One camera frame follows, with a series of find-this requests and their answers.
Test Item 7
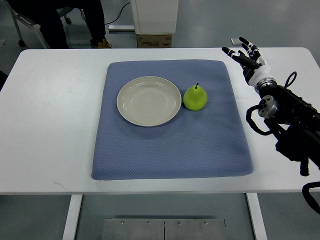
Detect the white cabinet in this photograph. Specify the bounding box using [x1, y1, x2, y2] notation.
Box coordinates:
[130, 0, 179, 35]

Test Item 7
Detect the seated person in dark clothes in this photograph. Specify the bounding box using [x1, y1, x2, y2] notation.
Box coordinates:
[14, 0, 113, 49]

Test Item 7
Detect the white right table leg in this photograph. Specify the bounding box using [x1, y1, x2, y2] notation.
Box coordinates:
[245, 193, 268, 240]

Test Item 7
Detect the brown cardboard box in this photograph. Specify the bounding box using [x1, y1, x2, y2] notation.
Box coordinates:
[136, 34, 173, 49]

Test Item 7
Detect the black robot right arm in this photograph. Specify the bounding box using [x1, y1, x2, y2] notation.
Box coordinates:
[245, 71, 320, 177]

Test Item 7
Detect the white table leg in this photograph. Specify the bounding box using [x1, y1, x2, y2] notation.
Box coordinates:
[245, 193, 268, 240]
[62, 194, 83, 240]

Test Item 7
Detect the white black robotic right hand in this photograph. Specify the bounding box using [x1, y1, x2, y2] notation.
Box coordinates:
[221, 37, 275, 93]

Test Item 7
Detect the black floor cable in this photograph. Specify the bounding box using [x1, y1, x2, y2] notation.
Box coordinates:
[104, 1, 132, 25]

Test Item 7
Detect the grey metal base plate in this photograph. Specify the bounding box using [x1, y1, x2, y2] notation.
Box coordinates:
[102, 218, 228, 240]

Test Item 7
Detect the white floor rail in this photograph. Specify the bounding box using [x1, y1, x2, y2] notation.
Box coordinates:
[108, 25, 135, 32]

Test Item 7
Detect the white metal chair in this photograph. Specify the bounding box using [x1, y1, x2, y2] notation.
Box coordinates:
[4, 0, 73, 49]

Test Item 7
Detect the small grey floor plate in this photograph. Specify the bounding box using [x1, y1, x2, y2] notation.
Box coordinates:
[230, 38, 243, 46]

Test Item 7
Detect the white left table leg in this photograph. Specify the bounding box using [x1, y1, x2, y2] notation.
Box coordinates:
[62, 194, 83, 240]

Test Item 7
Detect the beige round plate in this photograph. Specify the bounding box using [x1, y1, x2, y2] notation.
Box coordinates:
[116, 76, 182, 127]

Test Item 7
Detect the blue textured mat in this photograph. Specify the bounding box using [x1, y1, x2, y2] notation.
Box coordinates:
[91, 59, 254, 180]

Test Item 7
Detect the green pear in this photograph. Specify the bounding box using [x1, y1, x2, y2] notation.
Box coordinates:
[182, 83, 208, 111]

